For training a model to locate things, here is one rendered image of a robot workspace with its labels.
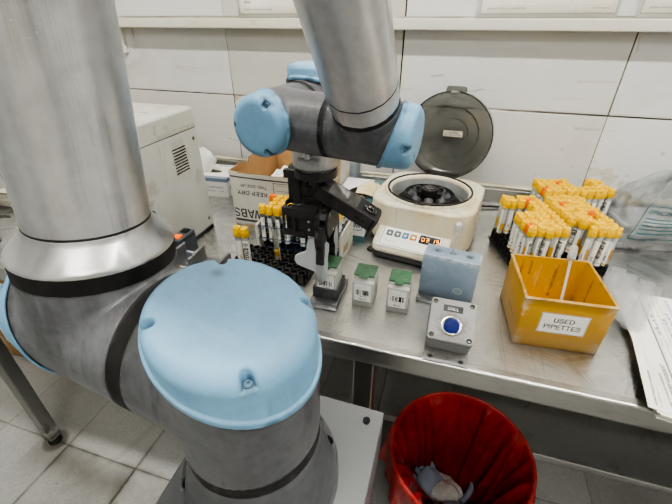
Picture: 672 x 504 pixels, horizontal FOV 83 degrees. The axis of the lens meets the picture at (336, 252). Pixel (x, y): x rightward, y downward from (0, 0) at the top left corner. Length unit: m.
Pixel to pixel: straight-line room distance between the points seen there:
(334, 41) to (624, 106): 0.96
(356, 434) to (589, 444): 1.08
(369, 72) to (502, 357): 0.50
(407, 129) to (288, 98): 0.15
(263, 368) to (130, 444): 1.52
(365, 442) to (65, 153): 0.38
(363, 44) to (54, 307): 0.30
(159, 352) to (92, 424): 1.62
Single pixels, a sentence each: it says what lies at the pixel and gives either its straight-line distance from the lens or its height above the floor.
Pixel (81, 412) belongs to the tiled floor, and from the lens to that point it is 1.93.
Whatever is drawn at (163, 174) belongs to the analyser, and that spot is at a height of 1.06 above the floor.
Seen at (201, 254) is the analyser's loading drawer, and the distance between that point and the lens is 0.82.
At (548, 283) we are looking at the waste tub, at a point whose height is 0.92.
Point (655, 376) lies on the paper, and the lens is 0.76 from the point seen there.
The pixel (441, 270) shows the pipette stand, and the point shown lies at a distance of 0.73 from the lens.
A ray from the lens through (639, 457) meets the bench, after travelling 1.51.
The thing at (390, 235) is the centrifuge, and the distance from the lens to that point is 0.87.
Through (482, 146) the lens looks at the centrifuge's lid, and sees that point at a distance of 1.09.
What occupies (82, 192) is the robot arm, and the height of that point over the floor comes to 1.25.
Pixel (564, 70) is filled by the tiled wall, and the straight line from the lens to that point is 1.16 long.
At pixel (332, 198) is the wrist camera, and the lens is 0.61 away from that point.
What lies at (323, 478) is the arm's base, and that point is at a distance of 0.39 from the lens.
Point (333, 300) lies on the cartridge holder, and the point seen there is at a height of 0.89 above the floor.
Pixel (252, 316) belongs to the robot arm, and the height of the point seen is 1.18.
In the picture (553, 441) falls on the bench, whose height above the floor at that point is 0.27.
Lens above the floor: 1.35
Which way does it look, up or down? 32 degrees down
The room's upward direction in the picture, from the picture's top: straight up
